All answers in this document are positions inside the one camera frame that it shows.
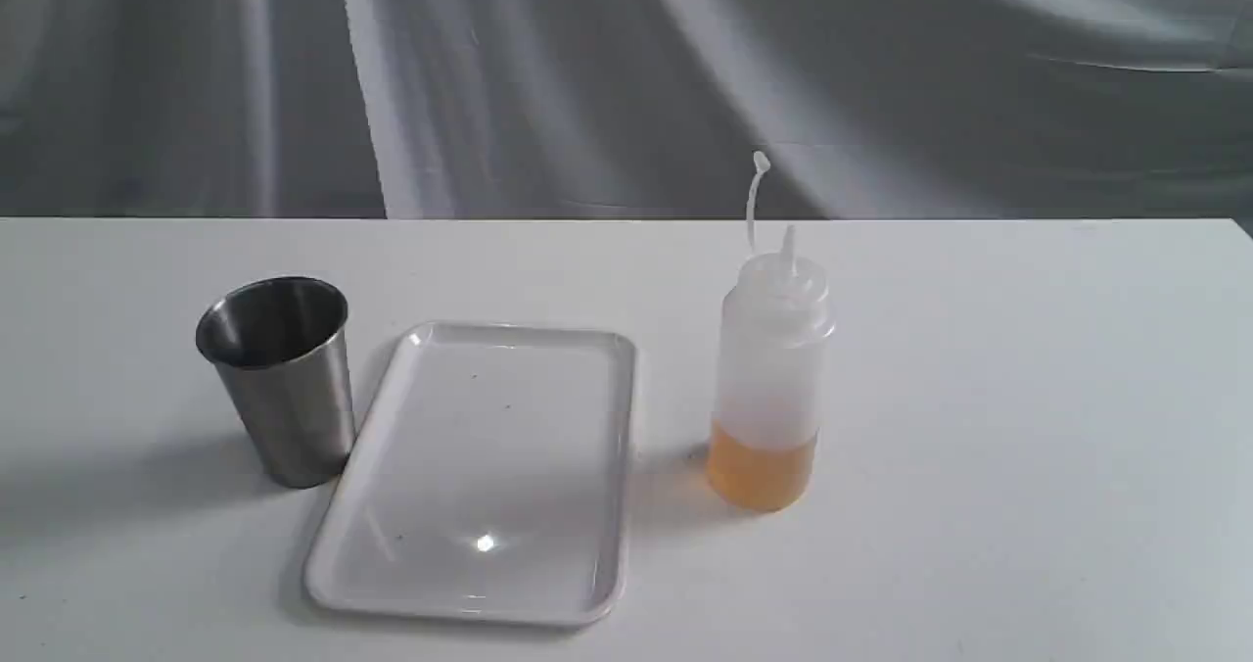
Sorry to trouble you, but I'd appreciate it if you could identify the squeeze bottle with amber liquid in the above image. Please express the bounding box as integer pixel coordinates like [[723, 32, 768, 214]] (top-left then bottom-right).
[[704, 150, 834, 513]]

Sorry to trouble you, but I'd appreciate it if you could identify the white rectangular plastic tray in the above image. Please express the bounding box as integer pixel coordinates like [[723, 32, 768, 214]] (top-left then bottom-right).
[[303, 321, 638, 628]]

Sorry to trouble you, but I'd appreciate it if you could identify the grey draped backdrop cloth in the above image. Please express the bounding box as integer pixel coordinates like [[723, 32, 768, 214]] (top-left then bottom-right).
[[1, 0, 1250, 224]]

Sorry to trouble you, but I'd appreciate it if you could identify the stainless steel cup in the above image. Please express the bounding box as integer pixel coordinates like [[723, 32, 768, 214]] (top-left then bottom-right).
[[194, 275, 356, 490]]

